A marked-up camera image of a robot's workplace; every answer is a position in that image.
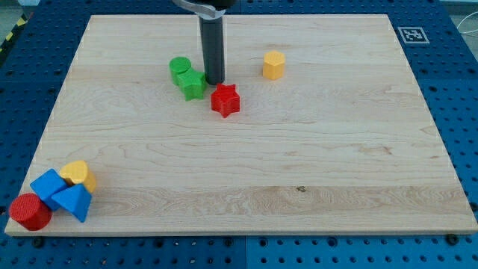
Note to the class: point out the yellow heart block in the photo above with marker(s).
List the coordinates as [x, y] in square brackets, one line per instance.
[79, 172]

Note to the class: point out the red cylinder block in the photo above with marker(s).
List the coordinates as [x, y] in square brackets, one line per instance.
[30, 211]

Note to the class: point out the red star block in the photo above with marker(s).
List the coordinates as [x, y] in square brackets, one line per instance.
[225, 100]

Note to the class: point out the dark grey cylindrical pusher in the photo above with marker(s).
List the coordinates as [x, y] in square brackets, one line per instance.
[211, 32]

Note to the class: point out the wooden board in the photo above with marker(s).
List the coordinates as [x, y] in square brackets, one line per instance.
[342, 144]

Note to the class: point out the blue cube block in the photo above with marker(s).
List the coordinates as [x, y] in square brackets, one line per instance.
[48, 184]

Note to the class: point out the green cylinder block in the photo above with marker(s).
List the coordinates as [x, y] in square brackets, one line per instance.
[177, 66]

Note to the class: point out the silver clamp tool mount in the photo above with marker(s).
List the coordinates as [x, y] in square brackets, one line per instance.
[206, 9]

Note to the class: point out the green star block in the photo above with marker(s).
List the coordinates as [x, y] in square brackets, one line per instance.
[192, 84]

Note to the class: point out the blue triangle block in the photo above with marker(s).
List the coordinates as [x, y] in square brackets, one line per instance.
[76, 200]

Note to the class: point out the white fiducial marker tag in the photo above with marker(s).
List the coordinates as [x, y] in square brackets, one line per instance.
[413, 35]

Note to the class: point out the yellow hexagon block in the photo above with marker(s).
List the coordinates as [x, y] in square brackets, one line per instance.
[273, 65]

